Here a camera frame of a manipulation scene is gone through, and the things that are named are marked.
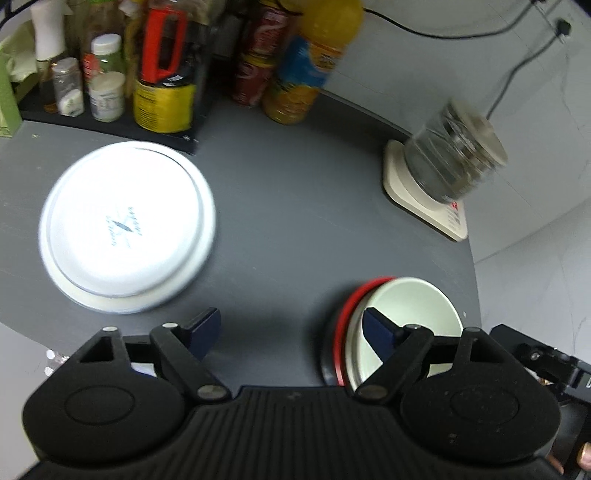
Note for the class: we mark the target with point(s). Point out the red drink can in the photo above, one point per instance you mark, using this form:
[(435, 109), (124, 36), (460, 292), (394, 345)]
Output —
[(266, 34)]

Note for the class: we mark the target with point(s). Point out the green box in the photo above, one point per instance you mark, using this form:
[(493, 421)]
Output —
[(18, 75)]

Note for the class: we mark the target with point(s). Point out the soy sauce jug red handle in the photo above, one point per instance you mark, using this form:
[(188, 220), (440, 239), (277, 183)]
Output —
[(164, 90)]

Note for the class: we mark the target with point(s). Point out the glass kettle with beige handle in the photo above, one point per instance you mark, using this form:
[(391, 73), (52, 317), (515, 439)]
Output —
[(454, 152)]

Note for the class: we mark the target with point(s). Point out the gold rimmed white plate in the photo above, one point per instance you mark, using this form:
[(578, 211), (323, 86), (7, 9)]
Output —
[(127, 226)]

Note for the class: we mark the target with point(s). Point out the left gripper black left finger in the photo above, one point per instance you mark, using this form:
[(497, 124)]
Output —
[(180, 350)]

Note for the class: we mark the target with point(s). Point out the clear salt shaker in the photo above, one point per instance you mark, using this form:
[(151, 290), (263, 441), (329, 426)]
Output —
[(68, 89)]

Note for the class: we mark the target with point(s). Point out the large white bowl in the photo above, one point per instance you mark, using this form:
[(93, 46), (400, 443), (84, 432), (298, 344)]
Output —
[(379, 310)]

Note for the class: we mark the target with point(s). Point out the orange juice bottle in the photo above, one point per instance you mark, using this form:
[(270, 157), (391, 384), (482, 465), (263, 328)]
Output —
[(324, 31)]

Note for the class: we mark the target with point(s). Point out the white cap milk bottle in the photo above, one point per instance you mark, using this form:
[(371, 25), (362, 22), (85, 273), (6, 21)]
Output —
[(107, 78)]

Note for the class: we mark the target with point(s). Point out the red bowl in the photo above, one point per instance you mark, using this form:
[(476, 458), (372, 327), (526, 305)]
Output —
[(331, 356)]

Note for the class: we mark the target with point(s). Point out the black spice tray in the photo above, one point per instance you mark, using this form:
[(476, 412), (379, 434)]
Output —
[(186, 141)]

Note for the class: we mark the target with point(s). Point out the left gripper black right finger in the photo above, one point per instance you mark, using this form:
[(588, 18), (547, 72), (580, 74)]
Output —
[(403, 351)]

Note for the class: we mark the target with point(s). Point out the person's right hand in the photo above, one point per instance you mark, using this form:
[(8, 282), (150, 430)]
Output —
[(583, 459)]

